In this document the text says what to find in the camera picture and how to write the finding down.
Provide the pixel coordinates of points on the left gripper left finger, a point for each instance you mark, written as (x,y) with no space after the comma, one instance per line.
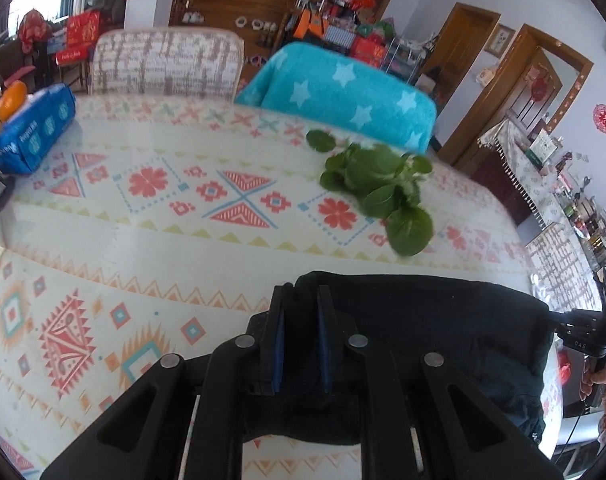
(272,341)

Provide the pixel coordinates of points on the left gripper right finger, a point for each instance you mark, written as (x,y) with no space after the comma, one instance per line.
(335,327)

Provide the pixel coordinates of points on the black pants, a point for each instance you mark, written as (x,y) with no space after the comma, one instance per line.
(495,336)

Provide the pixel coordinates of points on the green leafy vegetables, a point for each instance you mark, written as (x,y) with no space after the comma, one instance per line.
(386,185)

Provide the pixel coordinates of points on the patterned tablecloth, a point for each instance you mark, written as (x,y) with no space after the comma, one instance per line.
(159,225)

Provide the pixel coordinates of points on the blue tissue pack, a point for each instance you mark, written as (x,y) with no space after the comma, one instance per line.
(26,139)

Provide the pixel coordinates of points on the orange fruit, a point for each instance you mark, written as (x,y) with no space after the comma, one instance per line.
(13,99)

